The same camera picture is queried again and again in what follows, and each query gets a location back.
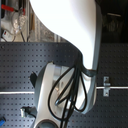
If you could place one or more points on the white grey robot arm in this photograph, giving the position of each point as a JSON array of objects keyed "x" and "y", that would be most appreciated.
[{"x": 62, "y": 90}]

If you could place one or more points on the red tool in background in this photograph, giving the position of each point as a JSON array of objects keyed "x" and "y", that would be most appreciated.
[{"x": 11, "y": 9}]

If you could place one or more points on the metal cable clip left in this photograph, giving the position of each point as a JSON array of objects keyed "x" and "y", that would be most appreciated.
[{"x": 24, "y": 111}]

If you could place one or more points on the blue object at corner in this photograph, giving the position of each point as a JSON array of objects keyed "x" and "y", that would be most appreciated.
[{"x": 2, "y": 121}]

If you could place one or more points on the black perforated board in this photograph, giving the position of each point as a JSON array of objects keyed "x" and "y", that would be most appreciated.
[{"x": 19, "y": 60}]

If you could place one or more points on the metal cable clip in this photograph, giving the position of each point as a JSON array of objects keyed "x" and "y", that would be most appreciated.
[
  {"x": 24, "y": 111},
  {"x": 106, "y": 85}
]

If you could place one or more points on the metal cable clip right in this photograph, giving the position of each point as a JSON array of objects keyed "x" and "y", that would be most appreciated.
[{"x": 106, "y": 85}]

